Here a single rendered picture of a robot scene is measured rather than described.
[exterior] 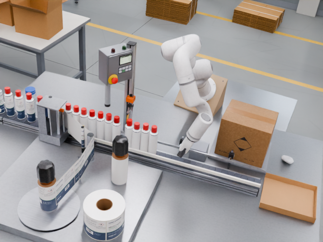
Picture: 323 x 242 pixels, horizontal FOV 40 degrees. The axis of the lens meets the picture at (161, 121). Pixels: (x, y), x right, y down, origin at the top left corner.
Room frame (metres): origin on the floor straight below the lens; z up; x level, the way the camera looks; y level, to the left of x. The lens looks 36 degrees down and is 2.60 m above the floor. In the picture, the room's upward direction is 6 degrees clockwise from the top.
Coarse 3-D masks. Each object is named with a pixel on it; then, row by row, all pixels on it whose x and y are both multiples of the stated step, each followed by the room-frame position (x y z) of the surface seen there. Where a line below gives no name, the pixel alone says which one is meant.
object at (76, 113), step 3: (75, 105) 2.13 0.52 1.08; (75, 108) 2.10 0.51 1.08; (78, 108) 2.11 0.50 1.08; (72, 111) 2.12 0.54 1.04; (75, 111) 2.10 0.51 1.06; (78, 111) 2.11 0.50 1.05; (72, 114) 2.11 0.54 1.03; (75, 114) 2.10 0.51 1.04; (78, 114) 2.10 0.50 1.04; (75, 117) 2.09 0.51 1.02; (78, 117) 2.10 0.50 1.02; (78, 120) 2.10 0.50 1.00
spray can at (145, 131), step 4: (144, 124) 2.01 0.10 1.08; (148, 124) 2.01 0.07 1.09; (144, 128) 2.00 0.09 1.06; (148, 128) 2.01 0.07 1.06; (144, 132) 1.99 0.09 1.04; (148, 132) 2.00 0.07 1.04; (144, 136) 1.99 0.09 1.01; (148, 136) 2.00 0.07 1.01; (140, 140) 2.01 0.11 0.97; (144, 140) 1.99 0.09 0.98; (148, 140) 2.00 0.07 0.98; (140, 144) 2.00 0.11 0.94; (144, 144) 1.99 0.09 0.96; (148, 144) 2.01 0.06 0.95; (140, 148) 2.00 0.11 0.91; (144, 148) 1.99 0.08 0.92
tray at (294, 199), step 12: (264, 180) 1.92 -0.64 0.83; (276, 180) 1.93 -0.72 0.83; (288, 180) 1.92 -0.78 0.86; (264, 192) 1.82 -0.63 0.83; (276, 192) 1.83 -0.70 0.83; (288, 192) 1.84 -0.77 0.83; (300, 192) 1.85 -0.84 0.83; (312, 192) 1.86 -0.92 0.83; (264, 204) 1.70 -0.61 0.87; (276, 204) 1.74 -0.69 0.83; (288, 204) 1.75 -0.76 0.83; (300, 204) 1.76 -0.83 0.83; (312, 204) 1.77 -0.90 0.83; (300, 216) 1.65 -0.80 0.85; (312, 216) 1.68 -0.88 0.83
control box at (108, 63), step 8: (104, 48) 2.14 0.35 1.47; (120, 48) 2.16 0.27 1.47; (128, 48) 2.17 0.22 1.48; (104, 56) 2.08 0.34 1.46; (112, 56) 2.08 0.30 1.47; (104, 64) 2.08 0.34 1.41; (112, 64) 2.08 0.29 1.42; (128, 64) 2.14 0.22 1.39; (104, 72) 2.08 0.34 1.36; (112, 72) 2.08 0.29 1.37; (128, 72) 2.15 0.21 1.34; (104, 80) 2.08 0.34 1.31; (120, 80) 2.11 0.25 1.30
